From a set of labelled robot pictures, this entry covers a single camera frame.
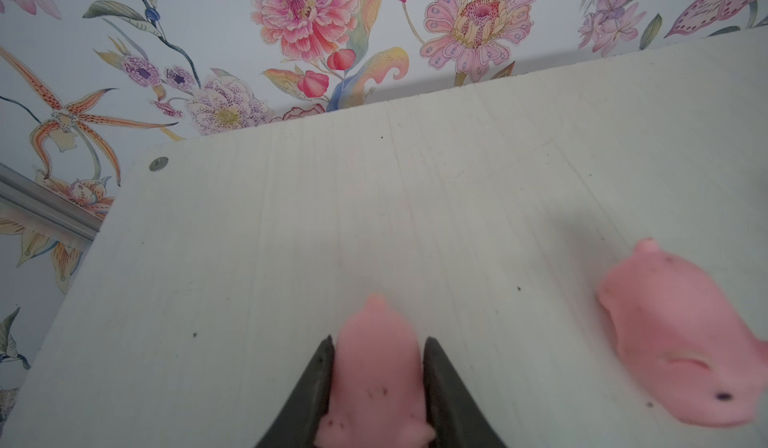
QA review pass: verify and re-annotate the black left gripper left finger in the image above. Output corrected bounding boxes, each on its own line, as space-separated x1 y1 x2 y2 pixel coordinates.
255 336 335 448

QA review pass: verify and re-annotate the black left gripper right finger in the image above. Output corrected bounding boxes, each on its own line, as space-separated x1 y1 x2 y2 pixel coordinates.
423 337 507 448

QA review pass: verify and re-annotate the pink pig toy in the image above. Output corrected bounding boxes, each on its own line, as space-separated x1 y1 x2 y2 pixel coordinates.
314 295 436 448
597 238 767 428

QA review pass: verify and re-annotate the white two-tier shelf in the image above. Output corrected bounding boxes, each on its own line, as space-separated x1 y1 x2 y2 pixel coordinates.
1 28 767 447

